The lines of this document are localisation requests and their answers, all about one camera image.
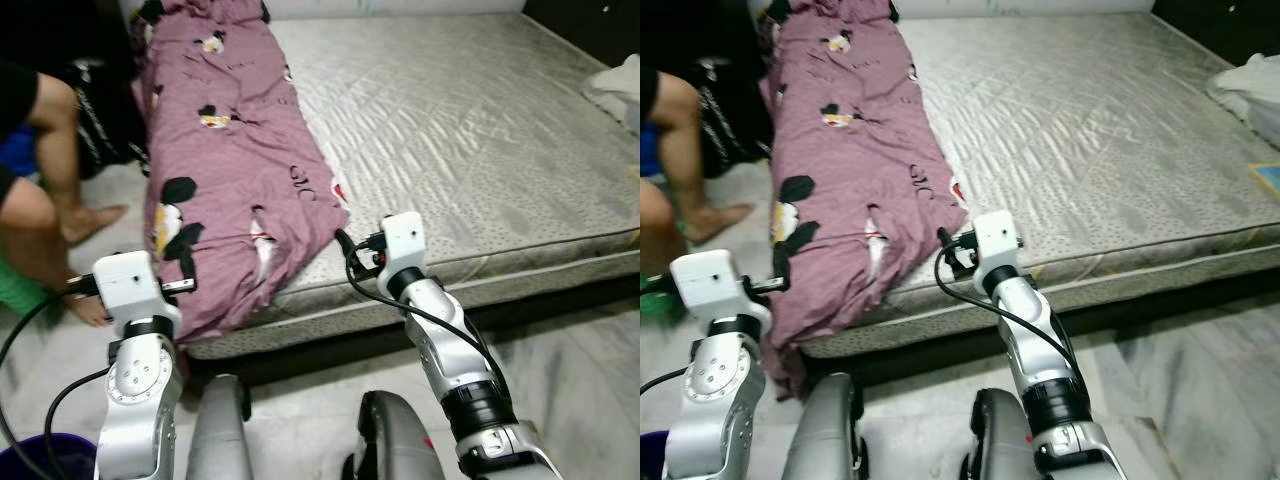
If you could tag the white pillow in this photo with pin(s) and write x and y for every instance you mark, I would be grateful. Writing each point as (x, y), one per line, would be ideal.
(1250, 95)
(618, 90)

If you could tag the colourful picture book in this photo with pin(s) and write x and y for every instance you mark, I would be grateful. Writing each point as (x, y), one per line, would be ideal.
(1268, 180)

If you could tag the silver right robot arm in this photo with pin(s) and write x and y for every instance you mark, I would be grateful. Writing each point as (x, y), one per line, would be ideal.
(1045, 350)
(450, 350)

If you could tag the pink printed blanket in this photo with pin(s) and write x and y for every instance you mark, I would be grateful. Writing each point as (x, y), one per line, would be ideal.
(230, 150)
(850, 150)

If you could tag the grey left robot leg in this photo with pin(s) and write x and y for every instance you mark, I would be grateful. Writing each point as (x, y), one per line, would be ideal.
(820, 430)
(218, 430)

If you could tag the black printed bag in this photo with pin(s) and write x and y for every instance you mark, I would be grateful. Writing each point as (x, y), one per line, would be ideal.
(105, 110)
(735, 110)

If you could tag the white quilted mattress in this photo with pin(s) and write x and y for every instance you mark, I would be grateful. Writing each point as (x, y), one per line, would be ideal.
(1080, 130)
(470, 130)

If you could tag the person in black clothes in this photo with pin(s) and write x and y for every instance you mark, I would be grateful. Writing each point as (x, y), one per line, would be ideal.
(685, 130)
(50, 150)

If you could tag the blue object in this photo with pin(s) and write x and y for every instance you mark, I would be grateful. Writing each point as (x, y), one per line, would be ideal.
(15, 150)
(648, 160)

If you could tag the purple waste bin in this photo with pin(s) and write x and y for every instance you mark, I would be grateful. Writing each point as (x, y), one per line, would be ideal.
(45, 460)
(650, 458)

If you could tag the dark tufted headboard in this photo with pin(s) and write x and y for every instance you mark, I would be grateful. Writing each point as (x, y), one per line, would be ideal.
(590, 25)
(1220, 25)

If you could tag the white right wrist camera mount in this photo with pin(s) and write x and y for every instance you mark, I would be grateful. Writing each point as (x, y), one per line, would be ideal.
(403, 245)
(995, 242)

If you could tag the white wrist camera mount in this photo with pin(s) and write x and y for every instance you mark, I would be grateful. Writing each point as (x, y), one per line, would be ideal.
(710, 285)
(403, 245)
(995, 242)
(130, 285)

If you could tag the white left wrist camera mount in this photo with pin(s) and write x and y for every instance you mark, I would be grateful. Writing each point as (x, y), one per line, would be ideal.
(710, 285)
(130, 285)

